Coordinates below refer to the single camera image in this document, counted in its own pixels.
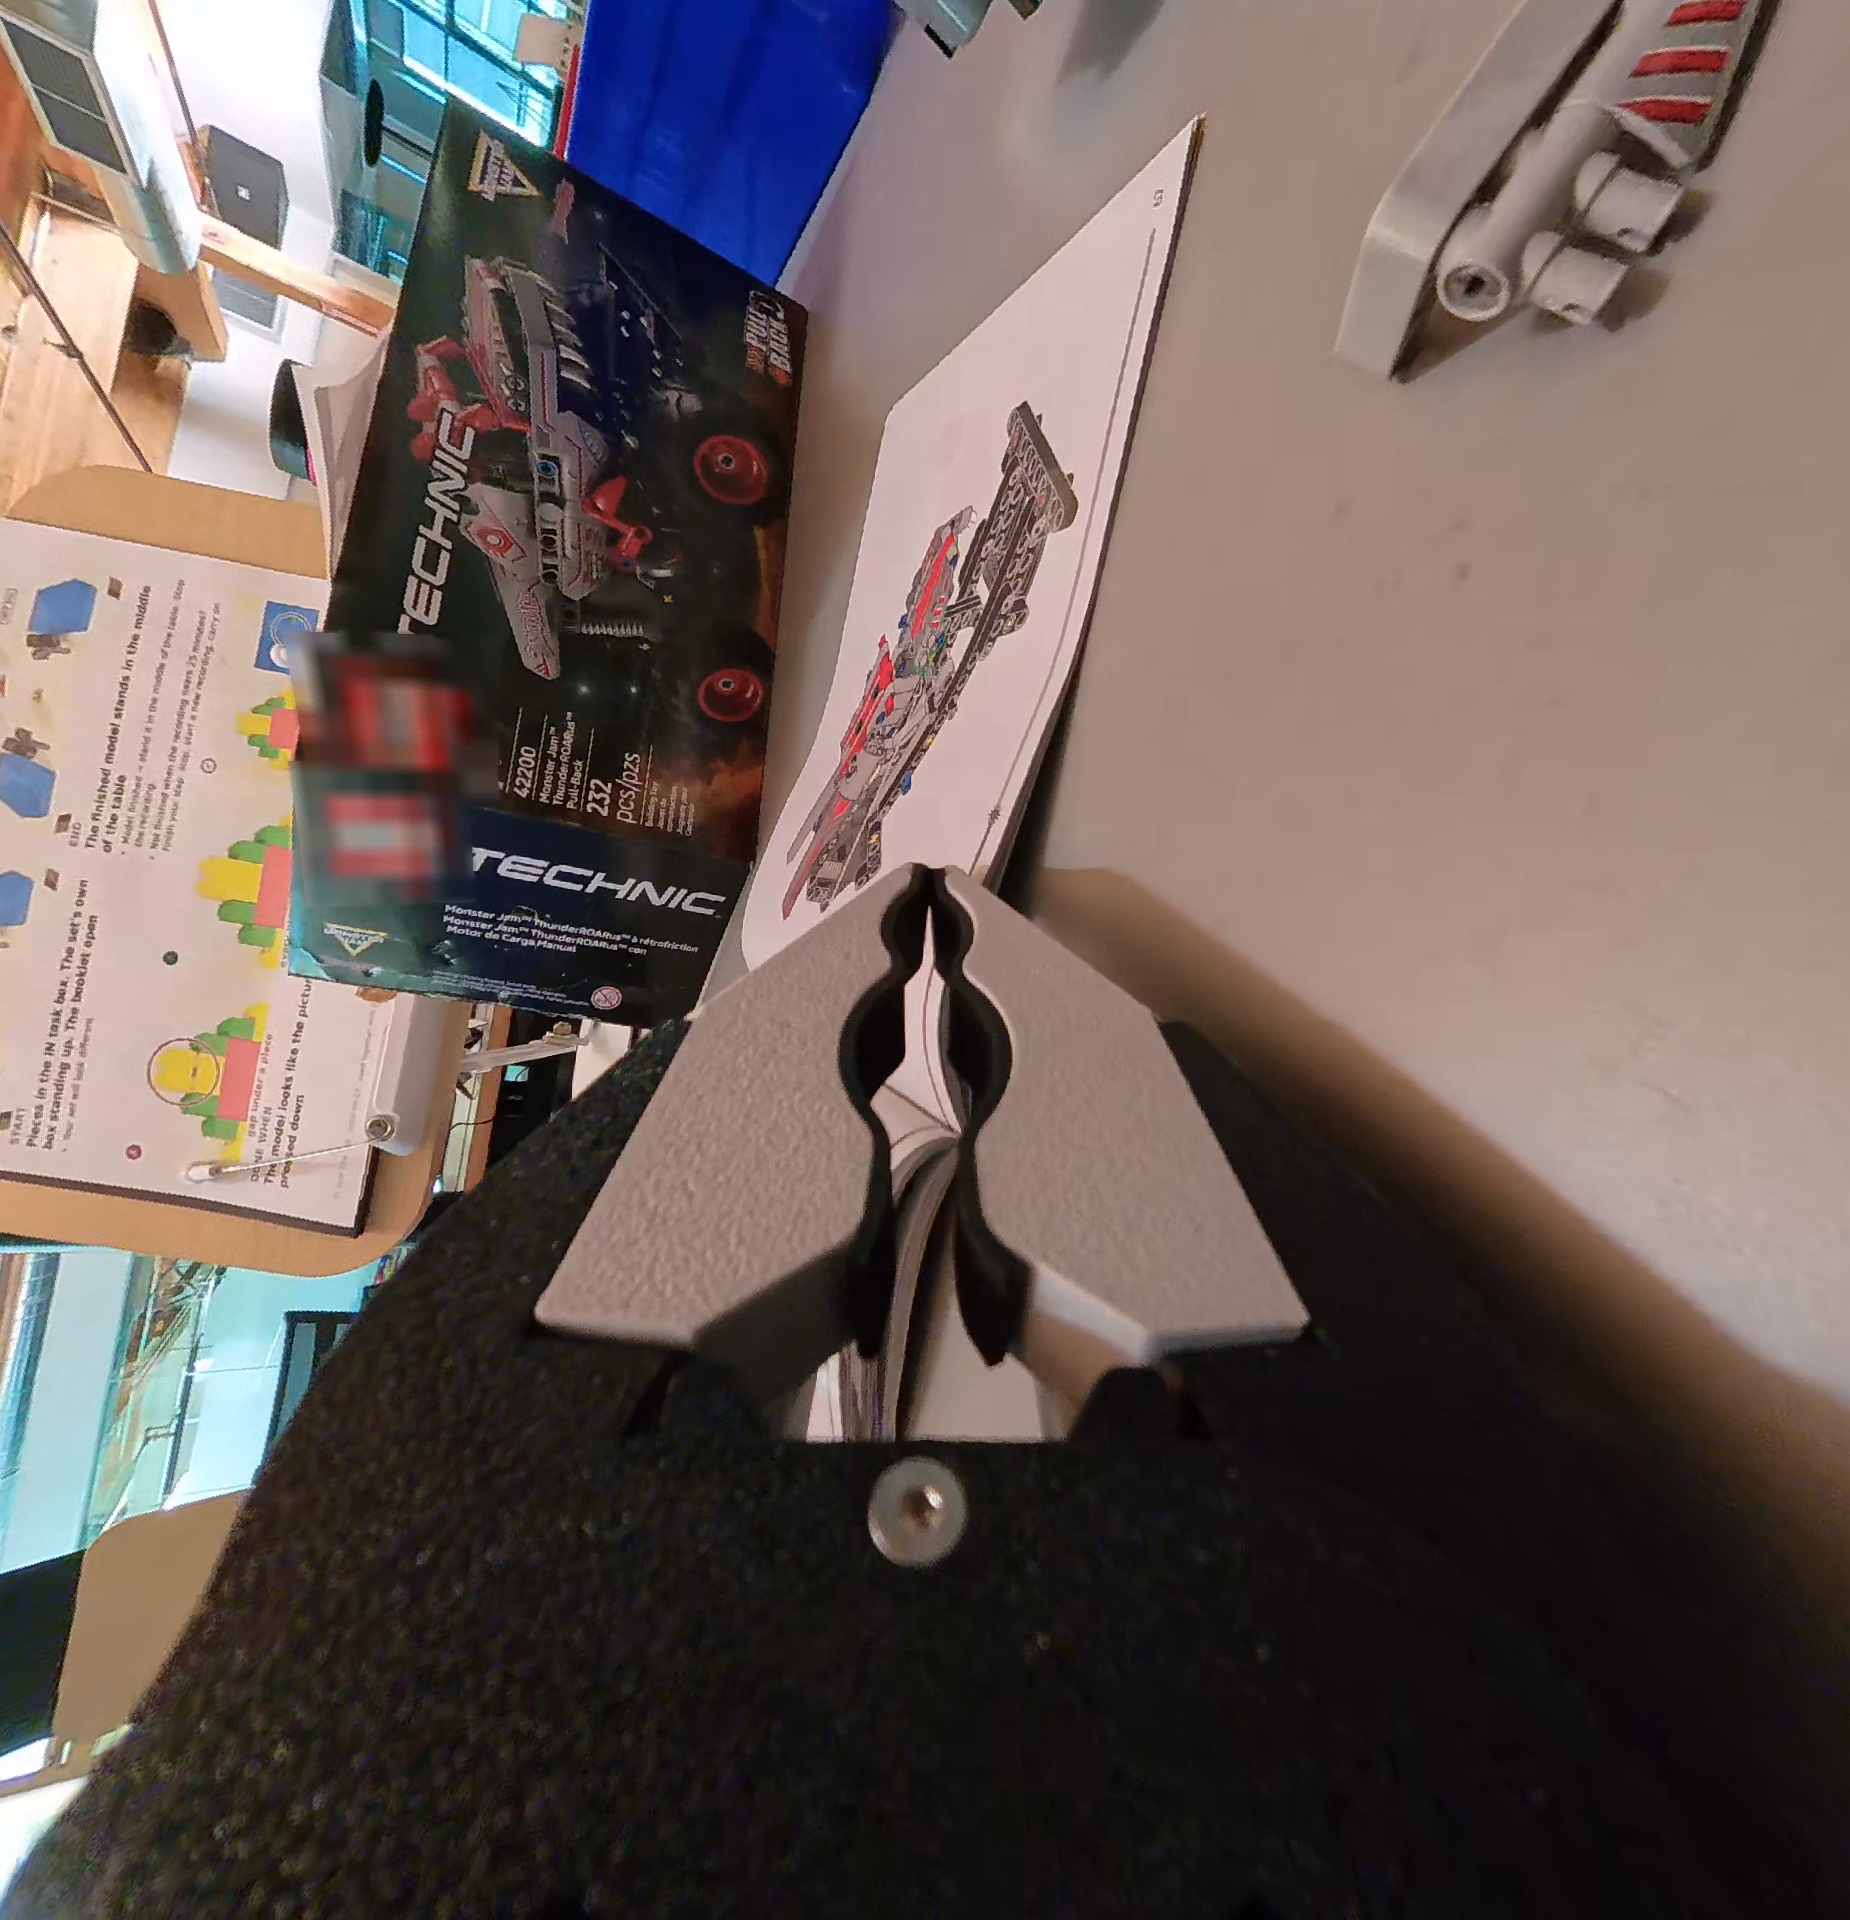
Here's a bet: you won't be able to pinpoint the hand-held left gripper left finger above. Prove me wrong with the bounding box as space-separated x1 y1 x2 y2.
534 861 944 1363

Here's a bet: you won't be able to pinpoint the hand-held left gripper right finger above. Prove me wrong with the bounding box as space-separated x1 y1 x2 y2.
924 869 1313 1434

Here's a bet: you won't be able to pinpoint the white instruction booklet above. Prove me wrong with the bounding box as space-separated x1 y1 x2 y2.
745 117 1208 1442

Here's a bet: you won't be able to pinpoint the grey desk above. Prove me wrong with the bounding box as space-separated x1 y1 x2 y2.
745 0 1850 1501

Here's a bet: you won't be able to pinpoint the task instruction sheet on clipboard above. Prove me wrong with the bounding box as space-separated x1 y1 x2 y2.
0 465 516 1279

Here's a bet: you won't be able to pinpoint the printed instruction sheet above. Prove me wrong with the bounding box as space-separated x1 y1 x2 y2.
0 510 406 1242

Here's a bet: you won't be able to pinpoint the tan wooden board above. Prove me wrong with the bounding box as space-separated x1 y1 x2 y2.
55 1483 276 1800

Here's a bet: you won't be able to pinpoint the dark toy set box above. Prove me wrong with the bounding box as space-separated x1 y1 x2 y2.
283 101 811 1029

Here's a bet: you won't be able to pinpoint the grey toy panel red stripes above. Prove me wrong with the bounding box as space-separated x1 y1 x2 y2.
1336 0 1775 381

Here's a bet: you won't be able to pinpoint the wooden shelf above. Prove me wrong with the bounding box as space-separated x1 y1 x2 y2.
0 0 232 514

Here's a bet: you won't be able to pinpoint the blue plastic bin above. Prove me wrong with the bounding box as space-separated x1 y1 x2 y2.
556 0 904 285

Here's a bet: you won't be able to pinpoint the black speaker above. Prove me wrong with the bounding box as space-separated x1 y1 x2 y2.
202 128 290 251

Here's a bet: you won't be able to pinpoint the grey toy brick piece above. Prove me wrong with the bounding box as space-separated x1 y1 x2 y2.
892 0 1051 61

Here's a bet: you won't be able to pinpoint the white air conditioner unit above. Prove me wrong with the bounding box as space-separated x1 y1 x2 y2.
0 0 215 282

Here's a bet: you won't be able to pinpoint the white clip with wire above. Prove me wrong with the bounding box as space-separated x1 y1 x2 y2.
183 1108 425 1186

